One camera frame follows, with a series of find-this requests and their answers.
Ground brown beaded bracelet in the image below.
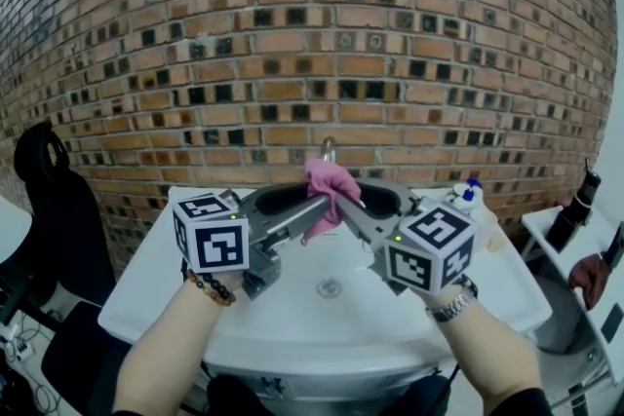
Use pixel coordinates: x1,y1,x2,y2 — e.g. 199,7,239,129
184,268,238,307

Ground person's left forearm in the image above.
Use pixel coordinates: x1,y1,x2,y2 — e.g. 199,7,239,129
111,268,246,416

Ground person's left leg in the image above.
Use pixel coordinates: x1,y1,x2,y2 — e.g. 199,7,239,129
206,373,265,416

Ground white sink pedestal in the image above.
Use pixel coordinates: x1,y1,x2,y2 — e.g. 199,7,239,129
199,345,462,411

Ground pink cloth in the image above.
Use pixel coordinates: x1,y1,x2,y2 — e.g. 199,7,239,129
300,158,364,246

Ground white desk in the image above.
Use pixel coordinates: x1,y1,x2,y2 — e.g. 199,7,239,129
0,194,34,265

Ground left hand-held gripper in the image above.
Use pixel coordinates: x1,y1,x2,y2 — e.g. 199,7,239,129
173,183,335,302

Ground white power strip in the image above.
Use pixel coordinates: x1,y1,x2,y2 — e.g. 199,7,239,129
0,324,36,362

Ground person's right leg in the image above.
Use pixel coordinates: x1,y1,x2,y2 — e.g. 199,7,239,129
403,371,455,416

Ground chrome sink faucet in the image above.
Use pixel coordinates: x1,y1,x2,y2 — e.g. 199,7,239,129
319,135,339,168

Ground white sink basin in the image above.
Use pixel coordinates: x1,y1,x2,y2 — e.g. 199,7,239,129
97,183,555,379

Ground person's leg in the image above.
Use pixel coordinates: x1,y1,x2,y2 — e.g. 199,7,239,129
206,373,265,416
403,371,455,416

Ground tangle of floor cables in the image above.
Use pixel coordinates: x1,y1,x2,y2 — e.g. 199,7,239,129
0,310,64,416

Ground metal sink drain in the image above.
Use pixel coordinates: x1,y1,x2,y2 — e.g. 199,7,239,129
315,276,343,299

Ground silver metal wristwatch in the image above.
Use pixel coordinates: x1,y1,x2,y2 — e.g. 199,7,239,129
425,275,480,324

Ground black office chair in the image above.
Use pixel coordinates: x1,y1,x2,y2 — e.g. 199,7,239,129
0,120,136,408

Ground person's right forearm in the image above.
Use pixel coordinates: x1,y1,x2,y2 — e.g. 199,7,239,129
423,283,555,416

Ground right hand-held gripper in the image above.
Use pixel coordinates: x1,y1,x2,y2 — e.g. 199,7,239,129
336,178,479,296

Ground white blue spray bottle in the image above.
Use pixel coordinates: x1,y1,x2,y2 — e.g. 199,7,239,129
447,178,509,255

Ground white curved table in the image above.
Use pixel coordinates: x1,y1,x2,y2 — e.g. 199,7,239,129
520,204,624,411

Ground small black phone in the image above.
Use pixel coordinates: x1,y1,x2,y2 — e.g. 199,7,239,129
601,303,624,343

